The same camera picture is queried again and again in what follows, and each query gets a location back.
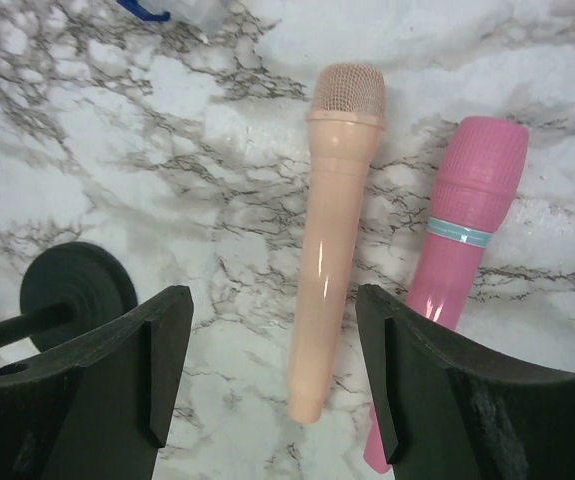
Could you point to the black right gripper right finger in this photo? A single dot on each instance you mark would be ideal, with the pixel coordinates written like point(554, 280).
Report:
point(450, 408)

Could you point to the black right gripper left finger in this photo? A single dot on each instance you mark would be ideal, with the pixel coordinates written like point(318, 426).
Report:
point(98, 406)

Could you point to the black desk mic stand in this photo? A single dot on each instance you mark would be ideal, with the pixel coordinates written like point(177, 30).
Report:
point(67, 291)

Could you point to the pink microphone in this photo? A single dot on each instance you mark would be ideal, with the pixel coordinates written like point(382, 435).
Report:
point(475, 186)

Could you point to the beige microphone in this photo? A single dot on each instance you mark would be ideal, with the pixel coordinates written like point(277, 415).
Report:
point(345, 123)

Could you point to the clear plastic parts box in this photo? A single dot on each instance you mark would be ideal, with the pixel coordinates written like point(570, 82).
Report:
point(206, 15)

